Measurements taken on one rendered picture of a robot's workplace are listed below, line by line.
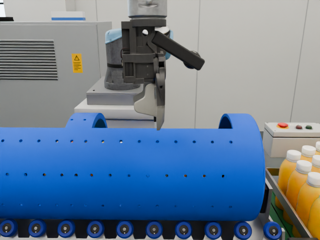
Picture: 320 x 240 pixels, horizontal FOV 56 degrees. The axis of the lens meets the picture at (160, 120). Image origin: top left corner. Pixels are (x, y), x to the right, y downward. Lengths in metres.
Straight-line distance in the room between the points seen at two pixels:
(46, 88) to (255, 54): 2.30
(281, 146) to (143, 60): 0.71
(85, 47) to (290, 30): 2.30
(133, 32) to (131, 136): 0.25
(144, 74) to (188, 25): 2.96
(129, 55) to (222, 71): 3.07
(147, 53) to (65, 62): 1.87
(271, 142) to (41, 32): 1.88
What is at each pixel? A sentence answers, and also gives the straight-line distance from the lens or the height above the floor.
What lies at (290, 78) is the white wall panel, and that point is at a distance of 3.81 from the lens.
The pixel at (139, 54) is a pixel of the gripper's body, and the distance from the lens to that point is 0.57.
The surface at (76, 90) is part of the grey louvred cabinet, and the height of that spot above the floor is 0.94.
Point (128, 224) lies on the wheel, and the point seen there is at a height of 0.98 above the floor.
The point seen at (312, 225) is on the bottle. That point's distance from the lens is 0.85.
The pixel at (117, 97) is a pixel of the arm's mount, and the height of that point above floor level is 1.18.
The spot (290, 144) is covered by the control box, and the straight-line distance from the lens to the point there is 1.15.
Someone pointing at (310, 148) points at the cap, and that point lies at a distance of 1.04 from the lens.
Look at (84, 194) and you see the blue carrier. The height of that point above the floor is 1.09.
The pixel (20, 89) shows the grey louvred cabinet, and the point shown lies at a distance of 2.63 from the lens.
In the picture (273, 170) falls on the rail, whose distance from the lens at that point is 1.12.
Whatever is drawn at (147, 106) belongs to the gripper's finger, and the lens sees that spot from 0.58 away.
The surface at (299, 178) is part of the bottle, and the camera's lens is 0.93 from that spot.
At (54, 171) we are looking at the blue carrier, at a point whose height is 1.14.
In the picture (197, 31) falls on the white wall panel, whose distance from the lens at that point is 3.53.
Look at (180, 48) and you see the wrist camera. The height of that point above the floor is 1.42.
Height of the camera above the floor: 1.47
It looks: 19 degrees down
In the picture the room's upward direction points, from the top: straight up
